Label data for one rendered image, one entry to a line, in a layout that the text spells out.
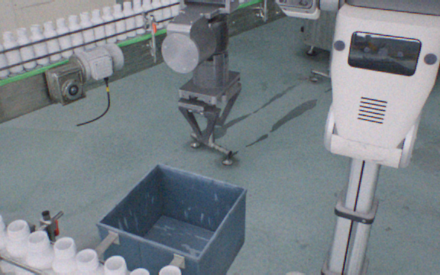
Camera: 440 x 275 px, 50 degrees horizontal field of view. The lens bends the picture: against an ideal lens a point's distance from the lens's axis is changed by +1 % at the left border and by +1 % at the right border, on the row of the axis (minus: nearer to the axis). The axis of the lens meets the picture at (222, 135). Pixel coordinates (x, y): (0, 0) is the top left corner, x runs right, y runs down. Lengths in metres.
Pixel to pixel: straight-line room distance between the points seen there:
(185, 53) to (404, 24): 0.57
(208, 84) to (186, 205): 0.87
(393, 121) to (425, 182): 2.10
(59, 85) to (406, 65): 1.45
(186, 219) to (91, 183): 1.56
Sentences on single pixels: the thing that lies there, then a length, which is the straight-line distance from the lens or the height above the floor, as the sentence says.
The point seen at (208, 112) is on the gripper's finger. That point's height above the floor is 1.47.
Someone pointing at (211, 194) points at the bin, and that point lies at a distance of 1.47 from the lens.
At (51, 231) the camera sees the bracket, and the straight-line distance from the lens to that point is 1.16.
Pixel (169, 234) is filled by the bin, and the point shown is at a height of 0.73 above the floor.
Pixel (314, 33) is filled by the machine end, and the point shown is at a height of 0.25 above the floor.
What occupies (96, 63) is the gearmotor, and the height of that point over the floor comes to 1.02.
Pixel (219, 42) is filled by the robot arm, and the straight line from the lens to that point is 0.71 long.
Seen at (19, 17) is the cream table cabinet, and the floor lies 0.52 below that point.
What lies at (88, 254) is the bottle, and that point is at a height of 1.15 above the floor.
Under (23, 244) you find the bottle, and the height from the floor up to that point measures 1.13.
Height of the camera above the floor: 1.81
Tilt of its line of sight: 32 degrees down
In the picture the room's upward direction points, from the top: straight up
